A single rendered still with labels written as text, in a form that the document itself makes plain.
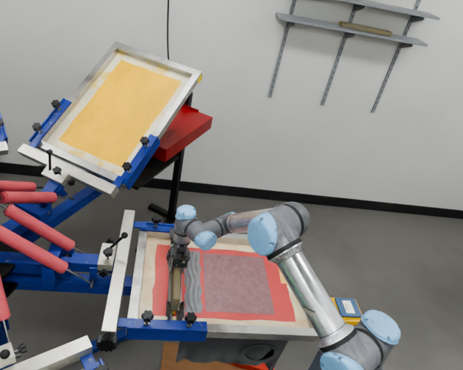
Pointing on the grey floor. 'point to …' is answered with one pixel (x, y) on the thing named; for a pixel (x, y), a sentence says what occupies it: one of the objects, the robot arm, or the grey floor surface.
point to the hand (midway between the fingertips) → (176, 269)
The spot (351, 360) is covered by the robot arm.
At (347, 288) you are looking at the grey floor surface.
